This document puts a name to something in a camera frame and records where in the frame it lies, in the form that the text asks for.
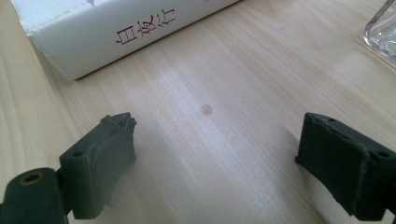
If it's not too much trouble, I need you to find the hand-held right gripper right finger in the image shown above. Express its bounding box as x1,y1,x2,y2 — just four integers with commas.
294,112,396,222

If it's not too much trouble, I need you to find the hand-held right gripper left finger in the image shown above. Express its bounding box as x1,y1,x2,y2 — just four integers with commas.
59,111,138,220

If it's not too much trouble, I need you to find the white box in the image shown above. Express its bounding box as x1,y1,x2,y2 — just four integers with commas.
10,0,242,81

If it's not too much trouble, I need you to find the clear acrylic book rack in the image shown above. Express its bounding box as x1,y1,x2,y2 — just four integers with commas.
363,0,396,62

